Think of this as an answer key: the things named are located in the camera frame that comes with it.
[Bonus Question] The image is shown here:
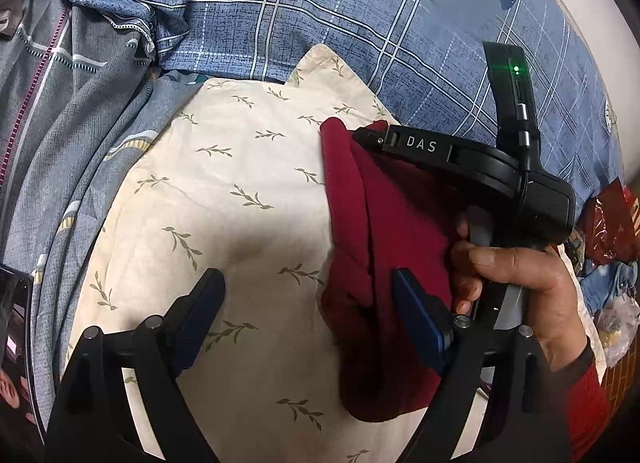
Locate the blue plaid quilt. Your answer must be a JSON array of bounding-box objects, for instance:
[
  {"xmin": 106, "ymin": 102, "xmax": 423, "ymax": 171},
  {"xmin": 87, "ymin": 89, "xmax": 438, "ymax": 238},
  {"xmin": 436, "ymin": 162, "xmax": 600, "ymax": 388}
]
[{"xmin": 50, "ymin": 0, "xmax": 627, "ymax": 221}]

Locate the dark red knit garment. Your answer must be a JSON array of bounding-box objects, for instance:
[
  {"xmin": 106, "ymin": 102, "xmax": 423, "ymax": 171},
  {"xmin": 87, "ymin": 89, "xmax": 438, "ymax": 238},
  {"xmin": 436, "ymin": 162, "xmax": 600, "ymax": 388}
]
[{"xmin": 319, "ymin": 118, "xmax": 481, "ymax": 423}]

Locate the person's right hand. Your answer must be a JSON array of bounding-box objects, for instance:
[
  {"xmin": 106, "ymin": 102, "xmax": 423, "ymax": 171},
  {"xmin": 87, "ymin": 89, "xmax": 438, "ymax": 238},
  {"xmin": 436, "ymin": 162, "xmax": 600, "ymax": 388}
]
[{"xmin": 449, "ymin": 217, "xmax": 594, "ymax": 360}]

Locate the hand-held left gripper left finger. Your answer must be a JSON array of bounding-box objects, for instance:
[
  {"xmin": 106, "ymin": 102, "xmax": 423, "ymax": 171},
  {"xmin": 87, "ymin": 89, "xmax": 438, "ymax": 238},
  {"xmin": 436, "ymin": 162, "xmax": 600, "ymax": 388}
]
[{"xmin": 45, "ymin": 268, "xmax": 227, "ymax": 463}]

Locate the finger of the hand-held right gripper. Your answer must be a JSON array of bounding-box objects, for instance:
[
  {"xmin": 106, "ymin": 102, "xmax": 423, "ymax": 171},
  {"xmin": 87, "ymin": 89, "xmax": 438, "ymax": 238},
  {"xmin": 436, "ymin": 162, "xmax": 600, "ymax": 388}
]
[{"xmin": 352, "ymin": 124, "xmax": 453, "ymax": 167}]

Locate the light blue crumpled cloth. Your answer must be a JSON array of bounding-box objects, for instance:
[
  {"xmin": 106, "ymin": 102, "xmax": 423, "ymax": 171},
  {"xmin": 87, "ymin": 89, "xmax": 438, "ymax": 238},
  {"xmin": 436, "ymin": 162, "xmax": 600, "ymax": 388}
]
[{"xmin": 580, "ymin": 260, "xmax": 638, "ymax": 316}]

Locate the pale pink cloth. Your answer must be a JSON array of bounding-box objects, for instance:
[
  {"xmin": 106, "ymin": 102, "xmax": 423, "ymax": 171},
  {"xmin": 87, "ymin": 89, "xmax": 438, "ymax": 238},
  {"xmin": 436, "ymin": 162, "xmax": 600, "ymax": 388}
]
[{"xmin": 0, "ymin": 0, "xmax": 23, "ymax": 39}]

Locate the red plastic bag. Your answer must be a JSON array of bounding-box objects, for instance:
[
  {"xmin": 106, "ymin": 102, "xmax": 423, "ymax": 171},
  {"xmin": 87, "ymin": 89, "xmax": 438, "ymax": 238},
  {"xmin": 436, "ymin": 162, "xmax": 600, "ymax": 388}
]
[{"xmin": 582, "ymin": 177, "xmax": 640, "ymax": 264}]

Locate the black glossy tablet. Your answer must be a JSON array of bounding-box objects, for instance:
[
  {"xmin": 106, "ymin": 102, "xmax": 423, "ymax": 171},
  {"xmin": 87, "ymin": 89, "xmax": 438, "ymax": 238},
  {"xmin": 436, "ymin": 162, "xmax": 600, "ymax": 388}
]
[{"xmin": 0, "ymin": 265, "xmax": 38, "ymax": 424}]

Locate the clear plastic bag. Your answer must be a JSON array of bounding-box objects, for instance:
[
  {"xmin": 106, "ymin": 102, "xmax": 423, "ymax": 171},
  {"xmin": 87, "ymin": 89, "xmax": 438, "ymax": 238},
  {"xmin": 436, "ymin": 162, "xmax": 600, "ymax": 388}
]
[{"xmin": 597, "ymin": 293, "xmax": 640, "ymax": 369}]

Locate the grey star print bedsheet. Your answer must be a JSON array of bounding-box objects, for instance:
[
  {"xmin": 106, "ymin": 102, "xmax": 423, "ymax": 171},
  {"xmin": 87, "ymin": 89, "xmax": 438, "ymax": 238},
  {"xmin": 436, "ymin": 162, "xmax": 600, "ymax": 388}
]
[{"xmin": 0, "ymin": 0, "xmax": 203, "ymax": 424}]

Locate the cream leaf print pillow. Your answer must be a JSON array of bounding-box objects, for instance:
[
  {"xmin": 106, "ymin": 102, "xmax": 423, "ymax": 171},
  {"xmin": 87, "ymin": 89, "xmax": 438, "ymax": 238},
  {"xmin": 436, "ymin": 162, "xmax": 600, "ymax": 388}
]
[{"xmin": 67, "ymin": 43, "xmax": 608, "ymax": 463}]

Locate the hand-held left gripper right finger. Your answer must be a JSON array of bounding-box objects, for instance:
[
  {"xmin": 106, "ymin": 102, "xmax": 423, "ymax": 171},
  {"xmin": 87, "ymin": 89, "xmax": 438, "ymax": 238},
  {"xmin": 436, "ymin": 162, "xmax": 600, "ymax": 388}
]
[{"xmin": 391, "ymin": 268, "xmax": 573, "ymax": 463}]

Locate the person's red sleeved right forearm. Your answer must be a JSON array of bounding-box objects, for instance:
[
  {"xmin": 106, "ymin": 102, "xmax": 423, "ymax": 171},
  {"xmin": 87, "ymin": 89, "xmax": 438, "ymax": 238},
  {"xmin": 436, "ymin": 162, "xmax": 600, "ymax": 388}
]
[{"xmin": 542, "ymin": 337, "xmax": 612, "ymax": 463}]

